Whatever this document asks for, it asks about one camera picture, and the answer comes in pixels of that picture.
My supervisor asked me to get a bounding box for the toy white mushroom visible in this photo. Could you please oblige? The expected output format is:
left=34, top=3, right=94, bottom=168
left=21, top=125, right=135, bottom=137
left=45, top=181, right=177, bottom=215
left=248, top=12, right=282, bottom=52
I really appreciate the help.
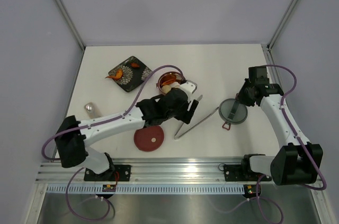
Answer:
left=162, top=85, right=172, bottom=94

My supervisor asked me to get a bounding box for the red steel lunch box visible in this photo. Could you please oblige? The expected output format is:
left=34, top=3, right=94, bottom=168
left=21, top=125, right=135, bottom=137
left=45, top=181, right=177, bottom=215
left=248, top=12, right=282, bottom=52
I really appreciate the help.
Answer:
left=156, top=71, right=186, bottom=95

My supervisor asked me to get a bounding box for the grey transparent lid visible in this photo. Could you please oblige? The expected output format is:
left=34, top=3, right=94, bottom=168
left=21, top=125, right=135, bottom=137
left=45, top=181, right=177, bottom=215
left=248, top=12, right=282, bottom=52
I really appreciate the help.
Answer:
left=218, top=98, right=248, bottom=131

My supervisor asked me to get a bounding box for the red round lid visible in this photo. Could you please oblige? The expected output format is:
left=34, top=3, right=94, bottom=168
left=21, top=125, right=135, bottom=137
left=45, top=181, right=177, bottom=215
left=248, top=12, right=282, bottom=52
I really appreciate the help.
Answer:
left=133, top=126, right=165, bottom=152

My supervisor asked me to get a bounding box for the toy red sausage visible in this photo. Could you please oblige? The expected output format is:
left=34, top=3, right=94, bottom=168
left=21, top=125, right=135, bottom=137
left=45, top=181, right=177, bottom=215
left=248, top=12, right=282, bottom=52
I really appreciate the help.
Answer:
left=130, top=62, right=140, bottom=69

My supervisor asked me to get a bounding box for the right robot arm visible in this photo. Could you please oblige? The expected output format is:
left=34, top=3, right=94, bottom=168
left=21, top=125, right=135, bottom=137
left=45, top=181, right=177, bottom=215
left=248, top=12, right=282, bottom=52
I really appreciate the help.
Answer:
left=236, top=65, right=327, bottom=190

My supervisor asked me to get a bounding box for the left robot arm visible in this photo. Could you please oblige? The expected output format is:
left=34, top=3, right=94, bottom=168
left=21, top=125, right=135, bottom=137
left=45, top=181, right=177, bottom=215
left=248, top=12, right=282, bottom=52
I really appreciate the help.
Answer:
left=55, top=88, right=199, bottom=181

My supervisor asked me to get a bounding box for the toy orange shrimp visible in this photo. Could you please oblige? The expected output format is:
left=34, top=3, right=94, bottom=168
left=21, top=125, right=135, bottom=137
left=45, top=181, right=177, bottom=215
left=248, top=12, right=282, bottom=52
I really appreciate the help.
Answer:
left=159, top=74, right=177, bottom=87

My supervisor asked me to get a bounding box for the black square plate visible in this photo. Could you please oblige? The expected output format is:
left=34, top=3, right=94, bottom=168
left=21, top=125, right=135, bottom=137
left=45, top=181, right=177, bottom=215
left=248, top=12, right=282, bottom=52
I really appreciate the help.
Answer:
left=108, top=56, right=152, bottom=93

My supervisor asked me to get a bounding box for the clear plastic cutlery case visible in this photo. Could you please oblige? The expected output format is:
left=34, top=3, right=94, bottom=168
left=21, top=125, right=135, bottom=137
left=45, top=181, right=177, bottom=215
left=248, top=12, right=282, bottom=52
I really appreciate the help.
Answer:
left=84, top=102, right=102, bottom=119

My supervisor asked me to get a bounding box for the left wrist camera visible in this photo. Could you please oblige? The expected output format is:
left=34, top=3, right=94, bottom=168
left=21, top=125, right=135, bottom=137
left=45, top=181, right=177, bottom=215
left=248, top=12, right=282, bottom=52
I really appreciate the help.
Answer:
left=180, top=80, right=198, bottom=95

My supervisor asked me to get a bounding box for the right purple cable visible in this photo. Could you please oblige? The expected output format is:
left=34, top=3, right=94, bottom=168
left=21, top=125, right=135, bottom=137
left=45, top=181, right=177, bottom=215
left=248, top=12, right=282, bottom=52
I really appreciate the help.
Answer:
left=213, top=64, right=326, bottom=221

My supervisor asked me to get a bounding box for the purple cable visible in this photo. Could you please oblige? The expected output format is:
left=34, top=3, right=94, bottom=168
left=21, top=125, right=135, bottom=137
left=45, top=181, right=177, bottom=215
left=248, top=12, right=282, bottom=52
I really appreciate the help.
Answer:
left=213, top=64, right=326, bottom=221
left=41, top=65, right=187, bottom=220

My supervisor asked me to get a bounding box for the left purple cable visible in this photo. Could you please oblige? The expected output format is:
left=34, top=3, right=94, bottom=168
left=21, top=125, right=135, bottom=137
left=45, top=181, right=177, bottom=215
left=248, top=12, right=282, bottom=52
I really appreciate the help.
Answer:
left=41, top=65, right=187, bottom=220

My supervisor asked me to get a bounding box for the right side aluminium rail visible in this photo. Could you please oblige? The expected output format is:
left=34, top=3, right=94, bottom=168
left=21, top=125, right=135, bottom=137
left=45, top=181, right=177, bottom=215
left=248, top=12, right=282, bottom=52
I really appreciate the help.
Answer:
left=261, top=44, right=307, bottom=161

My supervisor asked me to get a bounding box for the aluminium rail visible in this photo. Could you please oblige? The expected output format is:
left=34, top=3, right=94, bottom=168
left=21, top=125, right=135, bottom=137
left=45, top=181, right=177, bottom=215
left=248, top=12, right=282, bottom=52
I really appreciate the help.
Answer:
left=261, top=44, right=307, bottom=161
left=35, top=157, right=323, bottom=184

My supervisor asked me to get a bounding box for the aluminium front rail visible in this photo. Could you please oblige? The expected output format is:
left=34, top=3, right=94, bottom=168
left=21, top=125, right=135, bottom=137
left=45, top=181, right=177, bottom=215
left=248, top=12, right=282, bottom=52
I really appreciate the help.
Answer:
left=35, top=157, right=323, bottom=184

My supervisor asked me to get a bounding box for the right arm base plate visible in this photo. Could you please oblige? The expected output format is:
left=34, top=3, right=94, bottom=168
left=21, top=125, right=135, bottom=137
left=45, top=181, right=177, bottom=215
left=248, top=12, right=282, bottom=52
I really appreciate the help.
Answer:
left=218, top=163, right=262, bottom=182

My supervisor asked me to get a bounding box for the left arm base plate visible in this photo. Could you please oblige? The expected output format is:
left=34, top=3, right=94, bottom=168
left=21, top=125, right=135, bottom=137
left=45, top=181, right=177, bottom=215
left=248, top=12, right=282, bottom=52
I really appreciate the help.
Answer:
left=84, top=165, right=132, bottom=182

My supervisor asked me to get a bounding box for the right frame post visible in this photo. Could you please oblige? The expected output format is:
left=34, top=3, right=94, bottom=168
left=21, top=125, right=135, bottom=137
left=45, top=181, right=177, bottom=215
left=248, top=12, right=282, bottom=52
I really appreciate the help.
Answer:
left=267, top=0, right=301, bottom=52

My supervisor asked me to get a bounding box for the frame post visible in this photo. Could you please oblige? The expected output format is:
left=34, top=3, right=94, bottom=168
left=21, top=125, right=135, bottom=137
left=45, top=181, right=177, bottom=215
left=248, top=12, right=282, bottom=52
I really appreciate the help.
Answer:
left=53, top=0, right=86, bottom=52
left=267, top=0, right=301, bottom=52

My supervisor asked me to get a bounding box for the slotted white cable duct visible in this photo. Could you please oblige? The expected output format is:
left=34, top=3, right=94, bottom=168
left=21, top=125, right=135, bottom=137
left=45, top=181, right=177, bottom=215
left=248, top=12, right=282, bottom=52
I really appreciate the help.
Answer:
left=47, top=184, right=245, bottom=195

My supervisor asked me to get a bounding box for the left frame post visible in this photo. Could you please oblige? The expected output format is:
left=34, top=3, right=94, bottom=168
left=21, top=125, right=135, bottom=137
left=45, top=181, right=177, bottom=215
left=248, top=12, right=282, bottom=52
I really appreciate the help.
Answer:
left=53, top=0, right=86, bottom=52

